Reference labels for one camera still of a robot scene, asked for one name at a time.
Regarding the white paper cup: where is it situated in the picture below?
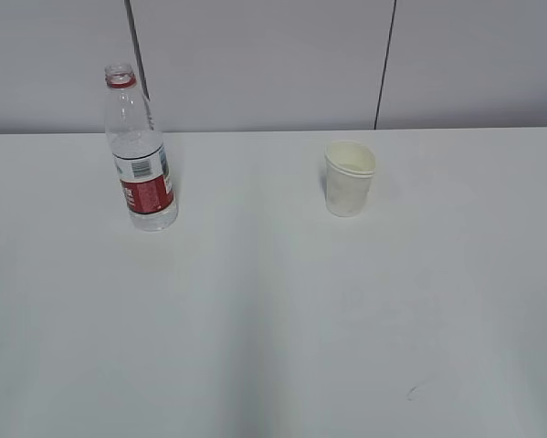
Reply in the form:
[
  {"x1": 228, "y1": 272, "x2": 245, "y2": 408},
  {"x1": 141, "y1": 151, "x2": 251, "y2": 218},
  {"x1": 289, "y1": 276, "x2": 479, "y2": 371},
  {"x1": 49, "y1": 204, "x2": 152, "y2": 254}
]
[{"x1": 324, "y1": 141, "x2": 376, "y2": 217}]

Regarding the clear water bottle red label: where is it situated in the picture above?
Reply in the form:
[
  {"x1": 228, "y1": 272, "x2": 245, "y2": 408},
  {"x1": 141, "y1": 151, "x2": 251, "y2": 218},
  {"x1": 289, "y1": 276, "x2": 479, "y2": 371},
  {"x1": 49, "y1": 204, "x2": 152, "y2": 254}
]
[{"x1": 104, "y1": 63, "x2": 178, "y2": 232}]

